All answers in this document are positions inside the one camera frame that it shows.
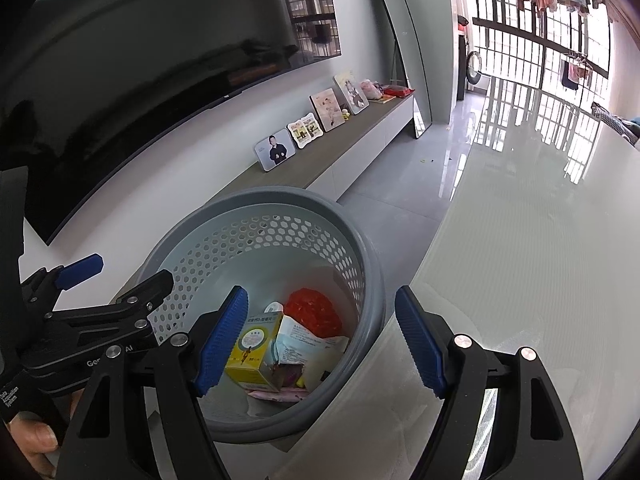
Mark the pink snack packet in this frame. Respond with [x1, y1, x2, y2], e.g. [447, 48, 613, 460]
[247, 385, 311, 403]

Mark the red plastic bag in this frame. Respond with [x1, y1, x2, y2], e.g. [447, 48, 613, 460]
[283, 287, 343, 338]

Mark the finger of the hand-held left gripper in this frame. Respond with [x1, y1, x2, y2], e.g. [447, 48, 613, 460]
[45, 270, 175, 327]
[20, 254, 104, 306]

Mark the grey perforated plastic bin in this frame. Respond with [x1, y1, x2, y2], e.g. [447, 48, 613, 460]
[134, 186, 387, 445]

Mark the large black television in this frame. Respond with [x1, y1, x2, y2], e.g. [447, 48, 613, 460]
[0, 0, 343, 246]

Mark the tilted white photo frame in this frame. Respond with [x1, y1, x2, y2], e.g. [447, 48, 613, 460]
[333, 71, 371, 115]

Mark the plaid cloth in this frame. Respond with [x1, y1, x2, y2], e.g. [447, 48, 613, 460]
[590, 101, 631, 136]

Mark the washing machine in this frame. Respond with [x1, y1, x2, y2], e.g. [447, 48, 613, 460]
[465, 47, 485, 92]

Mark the long grey white cabinet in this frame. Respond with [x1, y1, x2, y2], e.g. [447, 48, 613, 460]
[235, 91, 416, 206]

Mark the yellow cardboard box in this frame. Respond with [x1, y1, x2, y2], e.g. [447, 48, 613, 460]
[225, 312, 285, 392]

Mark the person's left hand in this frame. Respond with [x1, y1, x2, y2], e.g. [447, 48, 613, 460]
[7, 395, 83, 478]

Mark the photo of suited man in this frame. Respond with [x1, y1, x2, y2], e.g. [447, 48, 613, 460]
[254, 128, 296, 173]

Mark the scalloped white photo frame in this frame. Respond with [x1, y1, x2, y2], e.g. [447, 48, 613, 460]
[286, 114, 323, 150]

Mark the black window grille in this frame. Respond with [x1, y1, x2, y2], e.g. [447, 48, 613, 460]
[452, 0, 613, 86]

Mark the small clothes drying rack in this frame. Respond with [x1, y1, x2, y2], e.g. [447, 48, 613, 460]
[560, 52, 593, 92]

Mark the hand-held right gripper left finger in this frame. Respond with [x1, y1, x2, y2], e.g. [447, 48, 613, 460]
[56, 285, 249, 480]

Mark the wooden photo frame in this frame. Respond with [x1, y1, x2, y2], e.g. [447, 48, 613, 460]
[310, 87, 347, 132]

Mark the leaning black framed mirror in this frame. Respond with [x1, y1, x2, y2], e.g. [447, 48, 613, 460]
[365, 0, 433, 139]

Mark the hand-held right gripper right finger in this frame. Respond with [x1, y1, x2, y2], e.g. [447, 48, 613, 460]
[395, 285, 585, 480]

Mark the white paper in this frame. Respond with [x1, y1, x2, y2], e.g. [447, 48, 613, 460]
[272, 316, 351, 366]

